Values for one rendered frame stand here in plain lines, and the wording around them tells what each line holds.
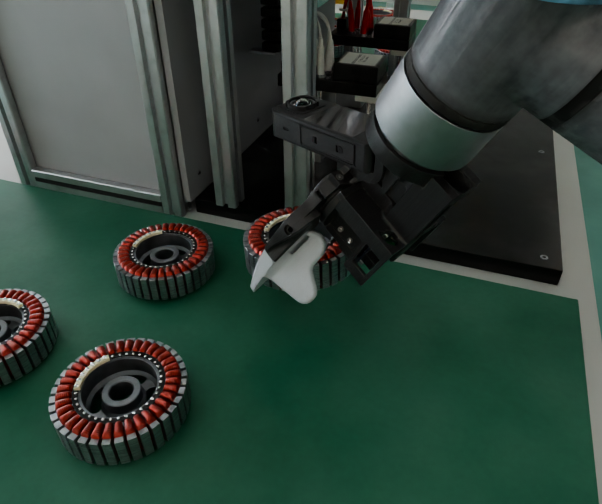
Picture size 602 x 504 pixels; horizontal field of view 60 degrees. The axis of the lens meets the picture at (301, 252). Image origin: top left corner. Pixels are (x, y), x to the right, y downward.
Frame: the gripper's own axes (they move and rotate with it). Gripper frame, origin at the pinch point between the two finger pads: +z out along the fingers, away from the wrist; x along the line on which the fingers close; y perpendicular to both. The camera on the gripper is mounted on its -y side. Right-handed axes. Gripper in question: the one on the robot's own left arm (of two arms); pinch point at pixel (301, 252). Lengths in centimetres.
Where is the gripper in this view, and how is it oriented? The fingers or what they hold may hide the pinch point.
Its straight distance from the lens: 51.9
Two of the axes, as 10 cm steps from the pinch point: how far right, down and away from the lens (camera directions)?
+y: 6.1, 7.7, -2.1
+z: -3.5, 4.9, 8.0
